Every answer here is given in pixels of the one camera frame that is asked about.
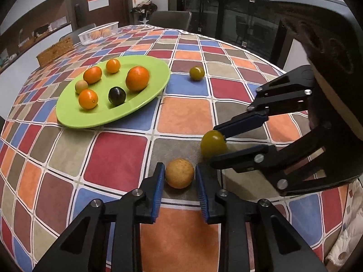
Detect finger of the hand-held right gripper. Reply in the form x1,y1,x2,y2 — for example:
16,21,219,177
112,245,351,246
214,65,317,139
209,122,333,197

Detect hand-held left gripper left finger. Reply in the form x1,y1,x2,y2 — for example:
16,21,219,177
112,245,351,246
32,162,166,272

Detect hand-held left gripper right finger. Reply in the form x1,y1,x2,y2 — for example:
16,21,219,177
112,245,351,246
196,163,328,272

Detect large tan longan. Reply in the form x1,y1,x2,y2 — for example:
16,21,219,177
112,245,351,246
165,159,195,189

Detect green tomato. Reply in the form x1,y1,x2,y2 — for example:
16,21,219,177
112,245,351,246
189,66,205,81
200,130,227,158

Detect green plate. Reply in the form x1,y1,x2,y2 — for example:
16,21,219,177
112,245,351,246
56,55,171,128

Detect dark plum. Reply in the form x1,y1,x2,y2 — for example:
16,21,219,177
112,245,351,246
108,87,127,106

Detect large orange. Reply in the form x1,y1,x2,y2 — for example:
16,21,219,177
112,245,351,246
125,66,150,92

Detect medium round orange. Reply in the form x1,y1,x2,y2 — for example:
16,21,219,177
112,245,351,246
78,89,99,110

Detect small orange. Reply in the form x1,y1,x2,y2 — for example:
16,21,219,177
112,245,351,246
106,58,121,74

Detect oval orange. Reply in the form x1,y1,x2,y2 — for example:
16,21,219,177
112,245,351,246
83,66,103,85

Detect dark grey chair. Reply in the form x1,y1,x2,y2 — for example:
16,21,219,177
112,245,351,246
271,19,293,70
59,23,97,44
147,11,193,32

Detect black framed glass doors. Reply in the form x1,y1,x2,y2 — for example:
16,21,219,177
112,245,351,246
167,0,304,49

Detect white quilted cloth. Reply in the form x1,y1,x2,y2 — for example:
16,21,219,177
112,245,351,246
325,177,363,267

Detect pile of bags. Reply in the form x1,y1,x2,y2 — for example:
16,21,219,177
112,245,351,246
130,1,158,20

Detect white plastic basket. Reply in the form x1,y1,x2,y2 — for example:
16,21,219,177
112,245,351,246
78,21,120,46

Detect woven brown box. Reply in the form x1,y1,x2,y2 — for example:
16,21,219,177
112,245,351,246
36,39,75,67

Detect dark brown door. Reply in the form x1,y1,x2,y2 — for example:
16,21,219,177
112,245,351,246
67,0,134,32

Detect wooden shelf cabinet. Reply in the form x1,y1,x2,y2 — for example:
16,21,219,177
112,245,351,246
0,0,73,74

